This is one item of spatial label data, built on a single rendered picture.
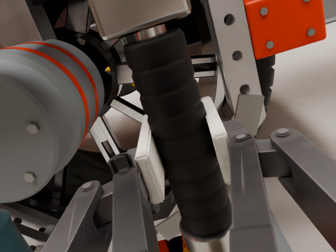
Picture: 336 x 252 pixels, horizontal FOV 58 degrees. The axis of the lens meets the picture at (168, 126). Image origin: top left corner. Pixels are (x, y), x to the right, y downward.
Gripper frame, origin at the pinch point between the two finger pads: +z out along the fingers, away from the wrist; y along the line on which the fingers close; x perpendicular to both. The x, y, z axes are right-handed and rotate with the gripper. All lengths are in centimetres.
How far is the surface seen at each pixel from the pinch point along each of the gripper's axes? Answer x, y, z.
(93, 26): 10, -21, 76
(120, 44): 2, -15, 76
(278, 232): -75, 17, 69
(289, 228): -83, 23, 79
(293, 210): -82, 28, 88
